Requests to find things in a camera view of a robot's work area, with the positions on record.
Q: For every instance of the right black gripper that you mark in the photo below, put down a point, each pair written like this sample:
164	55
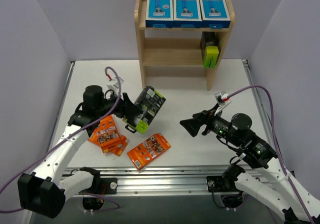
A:
203	123

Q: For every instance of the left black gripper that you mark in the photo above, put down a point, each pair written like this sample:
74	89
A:
124	106

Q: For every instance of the black green Gillette box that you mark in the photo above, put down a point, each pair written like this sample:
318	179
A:
150	102
209	46

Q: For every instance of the orange razor pack top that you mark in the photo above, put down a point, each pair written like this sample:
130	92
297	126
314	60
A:
106	135

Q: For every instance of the orange razor pack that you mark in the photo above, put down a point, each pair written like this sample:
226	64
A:
121	147
106	135
148	150

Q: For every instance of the white Harry's razor blister pack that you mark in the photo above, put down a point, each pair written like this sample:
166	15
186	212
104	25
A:
159	14

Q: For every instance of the blue Harry's razor box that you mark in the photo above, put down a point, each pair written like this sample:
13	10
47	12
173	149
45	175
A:
187	14
215	14

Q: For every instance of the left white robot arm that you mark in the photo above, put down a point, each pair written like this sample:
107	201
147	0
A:
43	191

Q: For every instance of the wooden three-tier shelf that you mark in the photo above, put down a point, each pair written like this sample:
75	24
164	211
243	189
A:
176	52

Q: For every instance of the orange razor pack front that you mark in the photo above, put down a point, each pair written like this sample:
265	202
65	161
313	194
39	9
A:
148	150

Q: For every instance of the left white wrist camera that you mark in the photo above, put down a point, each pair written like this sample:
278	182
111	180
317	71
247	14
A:
114	84

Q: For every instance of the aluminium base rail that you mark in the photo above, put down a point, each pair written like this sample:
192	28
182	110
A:
162	181

